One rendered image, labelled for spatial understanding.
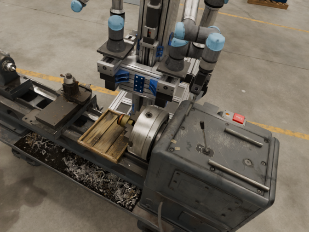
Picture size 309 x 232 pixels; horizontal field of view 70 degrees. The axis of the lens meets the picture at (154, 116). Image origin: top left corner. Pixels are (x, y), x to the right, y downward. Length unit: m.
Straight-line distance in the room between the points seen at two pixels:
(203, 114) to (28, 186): 1.82
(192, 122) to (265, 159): 0.40
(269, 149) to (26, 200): 2.04
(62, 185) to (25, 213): 0.36
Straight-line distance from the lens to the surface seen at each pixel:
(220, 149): 1.15
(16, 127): 2.15
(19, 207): 2.42
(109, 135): 1.55
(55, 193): 2.38
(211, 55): 1.02
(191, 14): 1.17
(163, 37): 1.84
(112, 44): 1.79
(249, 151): 1.22
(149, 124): 1.18
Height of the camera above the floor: 2.12
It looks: 47 degrees down
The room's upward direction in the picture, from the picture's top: 11 degrees clockwise
